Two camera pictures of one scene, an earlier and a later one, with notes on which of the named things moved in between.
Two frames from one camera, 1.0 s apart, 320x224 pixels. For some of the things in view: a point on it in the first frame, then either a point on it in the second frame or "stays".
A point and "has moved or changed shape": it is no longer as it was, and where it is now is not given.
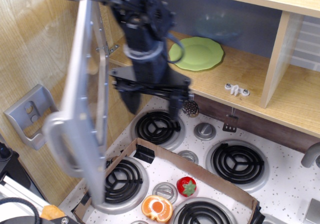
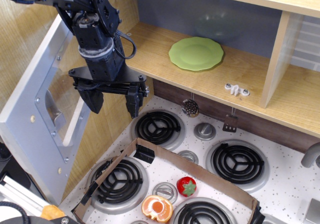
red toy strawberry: [186, 186] stays
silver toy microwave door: [76, 137] has moved or changed shape
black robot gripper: [150, 73] → [109, 72]
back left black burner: [156, 127] stays
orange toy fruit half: [156, 207] stays
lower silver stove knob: [166, 190] stays
